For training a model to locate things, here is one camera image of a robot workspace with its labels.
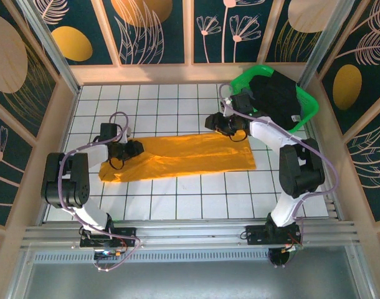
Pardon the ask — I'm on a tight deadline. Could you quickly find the orange t-shirt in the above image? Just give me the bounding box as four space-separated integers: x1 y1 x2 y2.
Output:
98 130 257 184

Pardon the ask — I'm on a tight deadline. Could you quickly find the green plastic basket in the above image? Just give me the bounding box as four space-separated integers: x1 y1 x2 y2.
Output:
229 64 320 131

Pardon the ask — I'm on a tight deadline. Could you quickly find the black t-shirt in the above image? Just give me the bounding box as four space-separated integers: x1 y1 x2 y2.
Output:
248 70 303 131

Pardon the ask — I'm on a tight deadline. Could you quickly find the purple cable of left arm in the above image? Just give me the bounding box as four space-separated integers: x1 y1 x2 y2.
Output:
60 112 142 272

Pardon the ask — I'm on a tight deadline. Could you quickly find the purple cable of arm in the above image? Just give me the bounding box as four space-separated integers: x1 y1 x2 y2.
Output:
219 82 340 250
60 112 142 272

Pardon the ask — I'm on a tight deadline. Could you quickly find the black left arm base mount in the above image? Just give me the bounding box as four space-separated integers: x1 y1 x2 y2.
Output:
79 226 138 249

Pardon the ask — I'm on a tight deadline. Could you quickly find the aluminium mounting rail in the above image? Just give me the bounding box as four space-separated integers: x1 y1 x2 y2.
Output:
19 220 361 250

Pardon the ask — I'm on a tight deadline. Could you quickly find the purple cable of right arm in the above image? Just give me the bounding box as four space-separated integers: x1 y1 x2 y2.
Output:
219 82 340 250

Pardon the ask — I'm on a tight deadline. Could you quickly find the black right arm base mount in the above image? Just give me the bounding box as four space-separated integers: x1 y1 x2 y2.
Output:
244 223 303 247

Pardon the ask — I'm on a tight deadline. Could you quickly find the aluminium frame post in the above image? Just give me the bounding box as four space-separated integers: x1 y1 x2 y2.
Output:
298 0 356 90
16 0 82 95

